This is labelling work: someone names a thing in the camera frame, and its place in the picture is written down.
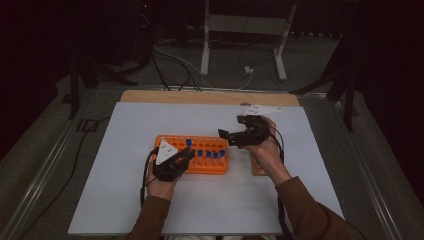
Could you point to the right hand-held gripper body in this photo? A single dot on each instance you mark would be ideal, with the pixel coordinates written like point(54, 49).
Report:
point(253, 136)

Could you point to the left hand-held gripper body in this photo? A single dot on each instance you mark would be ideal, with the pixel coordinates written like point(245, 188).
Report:
point(165, 153)

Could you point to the blue-capped clear tube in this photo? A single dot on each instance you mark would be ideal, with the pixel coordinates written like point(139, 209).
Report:
point(222, 153)
point(215, 155)
point(200, 153)
point(208, 154)
point(188, 142)

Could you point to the orange plastic tube rack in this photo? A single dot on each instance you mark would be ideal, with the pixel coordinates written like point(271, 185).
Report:
point(213, 141)

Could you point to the wooden tube rack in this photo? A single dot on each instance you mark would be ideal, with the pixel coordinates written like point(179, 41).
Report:
point(257, 169)

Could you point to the person's right hand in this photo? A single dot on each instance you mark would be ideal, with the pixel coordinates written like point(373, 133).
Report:
point(271, 156)

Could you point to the person's left hand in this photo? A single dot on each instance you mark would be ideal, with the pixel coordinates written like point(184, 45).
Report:
point(160, 190)

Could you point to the white table mat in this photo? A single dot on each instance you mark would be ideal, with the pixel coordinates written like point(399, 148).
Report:
point(133, 126)

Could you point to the white plug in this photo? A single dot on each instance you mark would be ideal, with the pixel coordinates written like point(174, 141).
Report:
point(248, 69)

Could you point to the grey metal stand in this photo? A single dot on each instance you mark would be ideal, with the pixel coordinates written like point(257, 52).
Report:
point(246, 24)

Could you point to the black tripod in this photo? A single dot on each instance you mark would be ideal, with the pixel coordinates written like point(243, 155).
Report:
point(348, 100)
point(74, 90)

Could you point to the metal floor rail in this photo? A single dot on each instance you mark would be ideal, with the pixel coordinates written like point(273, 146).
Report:
point(366, 181)
point(40, 181)

